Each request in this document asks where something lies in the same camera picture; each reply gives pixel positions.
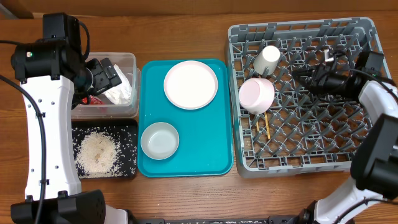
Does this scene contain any white paper napkin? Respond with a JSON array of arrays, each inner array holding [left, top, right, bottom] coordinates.
[[103, 64, 132, 105]]

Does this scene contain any red foil wrapper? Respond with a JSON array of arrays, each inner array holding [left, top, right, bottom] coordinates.
[[81, 95, 104, 105]]

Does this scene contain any white ceramic cup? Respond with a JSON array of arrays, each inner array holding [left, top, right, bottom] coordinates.
[[253, 45, 280, 75]]

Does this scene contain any small pink saucer plate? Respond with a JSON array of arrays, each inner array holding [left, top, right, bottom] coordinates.
[[239, 78, 275, 114]]

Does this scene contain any white rice pile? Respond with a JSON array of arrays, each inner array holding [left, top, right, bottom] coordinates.
[[73, 126, 139, 178]]

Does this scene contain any grey bowl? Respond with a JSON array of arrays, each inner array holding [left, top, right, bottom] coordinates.
[[141, 122, 179, 160]]

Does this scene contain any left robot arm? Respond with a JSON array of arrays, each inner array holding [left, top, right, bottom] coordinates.
[[11, 13, 136, 223]]

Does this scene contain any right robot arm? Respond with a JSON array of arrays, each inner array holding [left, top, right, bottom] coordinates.
[[292, 50, 397, 223]]

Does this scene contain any clear plastic waste bin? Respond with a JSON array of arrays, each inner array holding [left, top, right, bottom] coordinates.
[[72, 52, 141, 119]]

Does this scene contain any grey plastic dish rack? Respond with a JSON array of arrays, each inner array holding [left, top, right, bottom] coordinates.
[[227, 17, 382, 178]]

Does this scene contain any black plastic tray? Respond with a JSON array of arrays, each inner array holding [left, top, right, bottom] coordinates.
[[71, 118, 140, 180]]

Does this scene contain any teal plastic serving tray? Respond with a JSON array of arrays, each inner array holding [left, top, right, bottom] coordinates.
[[137, 59, 234, 177]]

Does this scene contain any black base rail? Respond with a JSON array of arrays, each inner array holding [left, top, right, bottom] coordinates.
[[137, 215, 302, 224]]

